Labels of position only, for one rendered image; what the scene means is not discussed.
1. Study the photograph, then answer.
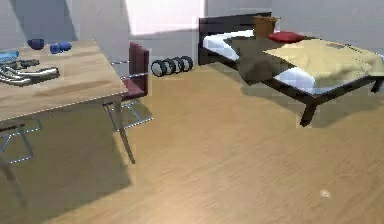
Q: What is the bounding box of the light wooden table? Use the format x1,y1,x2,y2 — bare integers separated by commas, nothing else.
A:
0,39,137,209

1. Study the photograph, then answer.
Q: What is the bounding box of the olive brown blanket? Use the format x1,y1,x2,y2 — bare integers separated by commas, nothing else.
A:
223,35,296,85

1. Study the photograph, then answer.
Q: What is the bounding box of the yellow blanket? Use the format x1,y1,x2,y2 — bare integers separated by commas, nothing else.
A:
263,38,384,82

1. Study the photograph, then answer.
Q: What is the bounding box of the dark blue cup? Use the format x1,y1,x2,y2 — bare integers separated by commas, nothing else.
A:
26,38,45,51

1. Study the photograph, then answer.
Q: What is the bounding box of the dark red metal chair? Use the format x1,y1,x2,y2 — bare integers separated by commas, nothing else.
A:
102,41,154,131

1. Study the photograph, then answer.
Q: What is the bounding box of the red pillow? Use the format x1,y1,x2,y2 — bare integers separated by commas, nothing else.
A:
267,31,306,44

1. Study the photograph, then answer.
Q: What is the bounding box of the dark framed bed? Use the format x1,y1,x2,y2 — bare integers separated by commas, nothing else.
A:
197,12,384,128

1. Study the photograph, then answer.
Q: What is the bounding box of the light blue bowl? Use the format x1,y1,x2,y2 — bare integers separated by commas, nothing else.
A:
0,50,20,65

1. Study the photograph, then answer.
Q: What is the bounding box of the blue pepper shaker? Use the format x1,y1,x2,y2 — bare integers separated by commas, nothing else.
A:
58,40,73,52

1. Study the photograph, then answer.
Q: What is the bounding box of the black dumbbell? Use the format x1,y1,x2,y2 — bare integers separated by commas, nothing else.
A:
150,55,194,78

